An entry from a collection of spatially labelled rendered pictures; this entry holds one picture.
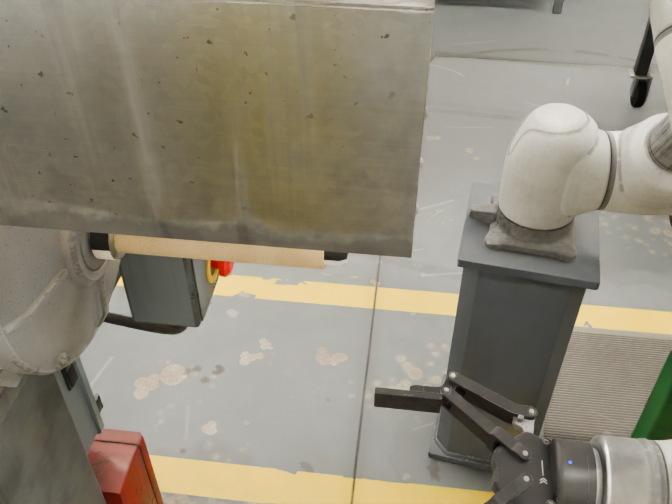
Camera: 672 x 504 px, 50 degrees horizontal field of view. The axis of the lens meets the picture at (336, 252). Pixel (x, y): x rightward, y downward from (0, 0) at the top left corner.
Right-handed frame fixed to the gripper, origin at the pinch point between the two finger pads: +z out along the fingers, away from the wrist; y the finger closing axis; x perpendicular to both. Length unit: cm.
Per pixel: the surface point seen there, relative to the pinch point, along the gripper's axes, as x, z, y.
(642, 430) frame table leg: -47, -44, 31
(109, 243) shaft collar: 22.4, 24.0, 6.6
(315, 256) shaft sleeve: 22.1, 6.6, 7.2
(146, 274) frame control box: -4.6, 32.1, 23.7
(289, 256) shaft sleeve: 21.9, 8.7, 7.1
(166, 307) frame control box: -10.4, 30.4, 22.8
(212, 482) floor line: -110, 43, 38
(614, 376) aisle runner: -117, -65, 85
